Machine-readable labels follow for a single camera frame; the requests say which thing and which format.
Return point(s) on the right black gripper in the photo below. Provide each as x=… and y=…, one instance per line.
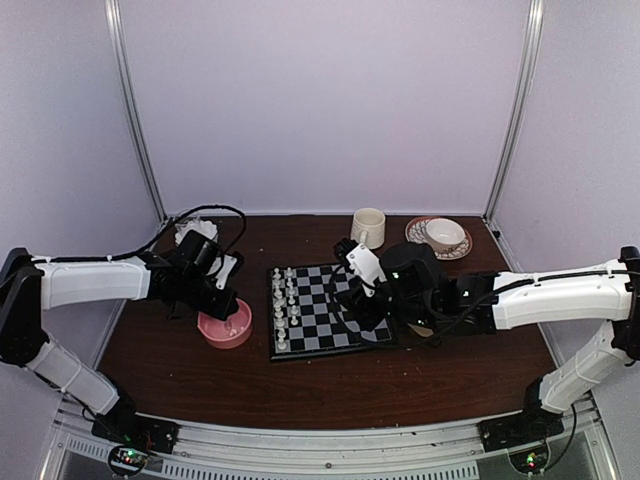
x=357, y=306

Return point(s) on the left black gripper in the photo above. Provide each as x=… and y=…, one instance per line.
x=226, y=307

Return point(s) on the white king piece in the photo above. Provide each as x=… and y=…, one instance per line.
x=279, y=315

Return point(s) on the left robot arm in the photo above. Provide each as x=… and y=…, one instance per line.
x=195, y=274

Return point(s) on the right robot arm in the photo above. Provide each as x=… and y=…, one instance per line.
x=407, y=285

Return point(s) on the black white chess board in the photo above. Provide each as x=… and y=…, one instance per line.
x=322, y=329

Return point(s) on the pink bowl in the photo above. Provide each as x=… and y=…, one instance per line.
x=215, y=332

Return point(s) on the cream bowl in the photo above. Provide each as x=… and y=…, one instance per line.
x=422, y=331

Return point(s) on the cream ribbed mug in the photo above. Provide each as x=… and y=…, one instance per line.
x=368, y=227

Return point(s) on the patterned saucer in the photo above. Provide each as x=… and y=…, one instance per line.
x=415, y=233

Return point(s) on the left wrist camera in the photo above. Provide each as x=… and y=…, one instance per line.
x=225, y=267

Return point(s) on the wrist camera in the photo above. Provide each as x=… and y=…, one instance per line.
x=225, y=267
x=361, y=262

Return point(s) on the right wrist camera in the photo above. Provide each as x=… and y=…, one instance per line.
x=361, y=262

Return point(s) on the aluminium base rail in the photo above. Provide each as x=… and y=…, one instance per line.
x=450, y=450

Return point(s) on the left aluminium frame post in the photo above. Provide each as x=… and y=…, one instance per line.
x=116, y=32

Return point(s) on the aluminium frame post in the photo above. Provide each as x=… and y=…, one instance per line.
x=116, y=32
x=527, y=68

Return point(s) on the right aluminium frame post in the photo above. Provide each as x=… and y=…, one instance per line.
x=527, y=68

